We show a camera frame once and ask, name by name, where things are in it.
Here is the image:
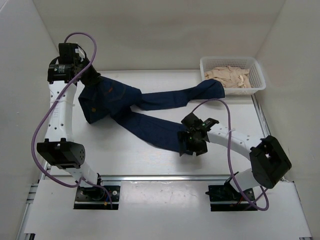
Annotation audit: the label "beige crumpled garment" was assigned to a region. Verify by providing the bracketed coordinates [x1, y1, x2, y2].
[204, 66, 252, 89]

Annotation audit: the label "dark blue denim trousers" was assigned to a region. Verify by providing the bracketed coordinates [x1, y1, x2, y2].
[78, 76, 225, 155]

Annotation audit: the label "aluminium rail frame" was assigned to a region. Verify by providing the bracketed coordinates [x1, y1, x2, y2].
[14, 94, 313, 240]

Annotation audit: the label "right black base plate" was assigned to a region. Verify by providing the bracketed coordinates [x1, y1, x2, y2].
[205, 185, 257, 212]

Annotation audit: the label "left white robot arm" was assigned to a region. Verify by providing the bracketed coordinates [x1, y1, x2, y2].
[36, 43, 105, 200]

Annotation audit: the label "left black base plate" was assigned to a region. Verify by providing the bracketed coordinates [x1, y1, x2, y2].
[73, 185, 121, 210]

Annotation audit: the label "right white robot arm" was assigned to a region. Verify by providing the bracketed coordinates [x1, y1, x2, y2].
[177, 113, 292, 200]

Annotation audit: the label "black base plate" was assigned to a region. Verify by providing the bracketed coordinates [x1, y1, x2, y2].
[205, 185, 257, 212]
[73, 185, 121, 210]

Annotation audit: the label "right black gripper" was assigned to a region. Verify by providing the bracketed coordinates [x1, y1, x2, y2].
[177, 130, 208, 156]

